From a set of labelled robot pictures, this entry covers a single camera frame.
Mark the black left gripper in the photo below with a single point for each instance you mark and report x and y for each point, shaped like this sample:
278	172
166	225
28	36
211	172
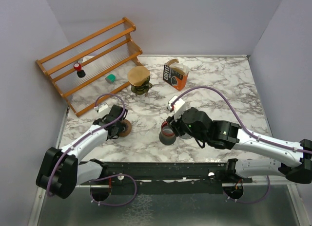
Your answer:
121	128

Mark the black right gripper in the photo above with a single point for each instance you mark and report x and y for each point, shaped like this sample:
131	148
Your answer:
174	125

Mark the round wooden dripper base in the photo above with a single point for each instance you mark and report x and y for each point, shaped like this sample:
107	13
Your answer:
127	127

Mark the grey carafe with red lid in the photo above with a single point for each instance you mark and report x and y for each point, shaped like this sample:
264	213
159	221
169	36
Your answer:
166	135

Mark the olive green glass dripper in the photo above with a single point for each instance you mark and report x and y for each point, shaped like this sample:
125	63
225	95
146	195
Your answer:
143	89

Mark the brown paper coffee filter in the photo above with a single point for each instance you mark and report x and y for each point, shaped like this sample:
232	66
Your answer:
138	75

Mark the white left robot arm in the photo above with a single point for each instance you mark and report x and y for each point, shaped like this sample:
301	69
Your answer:
83	148

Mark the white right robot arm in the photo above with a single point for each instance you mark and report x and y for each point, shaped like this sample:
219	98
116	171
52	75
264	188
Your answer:
292	160

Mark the orange coffee filter box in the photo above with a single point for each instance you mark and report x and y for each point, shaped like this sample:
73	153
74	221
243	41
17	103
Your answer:
175	79

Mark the green small block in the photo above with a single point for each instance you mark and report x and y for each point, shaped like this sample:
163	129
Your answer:
110	78

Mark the brown filters in box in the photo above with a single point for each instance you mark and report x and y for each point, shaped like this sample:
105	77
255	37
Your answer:
177	66

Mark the orange wooden shelf rack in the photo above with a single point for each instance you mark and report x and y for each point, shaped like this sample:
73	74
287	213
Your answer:
110	50

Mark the red black stamp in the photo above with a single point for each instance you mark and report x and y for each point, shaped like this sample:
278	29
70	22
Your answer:
80	72

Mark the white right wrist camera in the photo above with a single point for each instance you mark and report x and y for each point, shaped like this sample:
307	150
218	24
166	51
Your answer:
178	107

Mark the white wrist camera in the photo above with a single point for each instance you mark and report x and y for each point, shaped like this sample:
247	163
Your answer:
178	107
102	109

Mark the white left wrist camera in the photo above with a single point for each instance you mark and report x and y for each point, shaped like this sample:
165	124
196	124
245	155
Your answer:
102	109

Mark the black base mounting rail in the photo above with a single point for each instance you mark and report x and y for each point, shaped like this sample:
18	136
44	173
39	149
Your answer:
124	178

